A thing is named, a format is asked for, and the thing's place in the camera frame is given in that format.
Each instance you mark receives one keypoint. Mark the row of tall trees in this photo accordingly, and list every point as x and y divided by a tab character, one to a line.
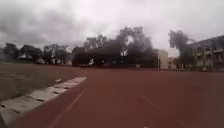
110	51

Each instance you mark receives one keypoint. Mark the red running track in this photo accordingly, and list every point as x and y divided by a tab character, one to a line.
140	100

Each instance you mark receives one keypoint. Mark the white narrow building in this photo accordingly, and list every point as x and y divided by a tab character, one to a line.
163	59

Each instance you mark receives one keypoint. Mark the tall lone tree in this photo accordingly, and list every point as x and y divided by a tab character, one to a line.
180	45

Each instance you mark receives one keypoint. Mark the pale concrete kerb strip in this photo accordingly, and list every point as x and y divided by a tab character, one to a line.
33	98

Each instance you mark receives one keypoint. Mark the dull green grass field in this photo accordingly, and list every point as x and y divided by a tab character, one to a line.
23	78

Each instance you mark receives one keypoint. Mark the grey building with balconies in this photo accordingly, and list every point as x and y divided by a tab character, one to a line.
208	53

